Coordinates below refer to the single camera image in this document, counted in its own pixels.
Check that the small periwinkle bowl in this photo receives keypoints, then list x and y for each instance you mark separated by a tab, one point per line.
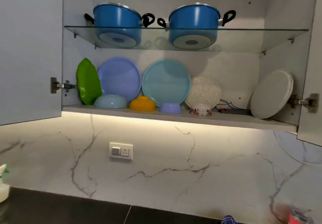
170	108

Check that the white cabinet door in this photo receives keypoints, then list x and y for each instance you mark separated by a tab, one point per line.
30	50
310	80

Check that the white wall cabinet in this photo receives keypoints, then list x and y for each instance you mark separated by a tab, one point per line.
284	42

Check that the plain white round plate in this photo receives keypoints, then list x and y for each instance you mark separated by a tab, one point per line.
270	95

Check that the white spray bottle green trigger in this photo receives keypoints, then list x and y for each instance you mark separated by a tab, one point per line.
3	183

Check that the green scalloped plate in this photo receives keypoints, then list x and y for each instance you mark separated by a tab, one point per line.
88	82

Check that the glass cabinet shelf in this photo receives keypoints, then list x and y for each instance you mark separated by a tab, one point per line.
186	38

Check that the speckled white round plate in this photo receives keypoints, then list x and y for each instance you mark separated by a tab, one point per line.
204	90

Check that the blue checked cloth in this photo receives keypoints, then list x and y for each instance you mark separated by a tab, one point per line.
229	220

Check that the orange bowl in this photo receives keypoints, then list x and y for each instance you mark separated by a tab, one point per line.
142	104

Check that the white wall switch socket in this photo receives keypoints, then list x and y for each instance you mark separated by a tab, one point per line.
121	151

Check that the periwinkle blue round plate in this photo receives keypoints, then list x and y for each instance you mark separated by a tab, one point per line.
120	76

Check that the light blue bowl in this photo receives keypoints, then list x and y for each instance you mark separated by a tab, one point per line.
111	102

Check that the red jar with metal lid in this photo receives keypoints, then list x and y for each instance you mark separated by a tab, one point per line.
298	217

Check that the teal round plate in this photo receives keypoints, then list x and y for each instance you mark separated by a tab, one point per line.
166	80

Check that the metal cabinet hinge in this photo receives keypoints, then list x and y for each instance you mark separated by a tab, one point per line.
63	85
303	102

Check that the floral white bowl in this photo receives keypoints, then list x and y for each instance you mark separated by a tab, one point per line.
200	110

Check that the blue cooking pot with lid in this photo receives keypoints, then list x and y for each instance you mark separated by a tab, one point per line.
117	17
193	17

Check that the black driver box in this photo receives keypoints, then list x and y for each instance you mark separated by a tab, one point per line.
232	111

